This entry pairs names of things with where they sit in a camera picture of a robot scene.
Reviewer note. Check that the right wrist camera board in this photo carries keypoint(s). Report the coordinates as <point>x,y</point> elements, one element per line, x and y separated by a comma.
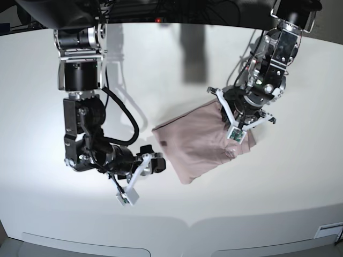
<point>128,197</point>

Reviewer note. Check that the black power strip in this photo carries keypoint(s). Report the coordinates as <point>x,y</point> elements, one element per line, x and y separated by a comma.
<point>119,20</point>

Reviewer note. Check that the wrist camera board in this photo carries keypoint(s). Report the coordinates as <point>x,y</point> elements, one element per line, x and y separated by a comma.
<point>128,197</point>
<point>236,134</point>

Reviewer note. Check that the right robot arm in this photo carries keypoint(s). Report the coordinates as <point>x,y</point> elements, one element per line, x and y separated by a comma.
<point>80,36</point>

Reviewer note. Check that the pink T-shirt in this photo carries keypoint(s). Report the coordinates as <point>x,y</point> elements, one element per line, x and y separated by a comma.
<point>196,142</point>

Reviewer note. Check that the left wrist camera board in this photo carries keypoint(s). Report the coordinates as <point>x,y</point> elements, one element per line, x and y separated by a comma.
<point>236,134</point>

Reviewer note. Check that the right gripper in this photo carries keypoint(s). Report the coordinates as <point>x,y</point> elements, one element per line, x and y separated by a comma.
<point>120,161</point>

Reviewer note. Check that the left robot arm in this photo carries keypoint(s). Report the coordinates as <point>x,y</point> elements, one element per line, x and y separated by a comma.
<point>262,80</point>

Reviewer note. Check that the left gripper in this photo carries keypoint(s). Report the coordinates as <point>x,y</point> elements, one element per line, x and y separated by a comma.
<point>241,107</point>

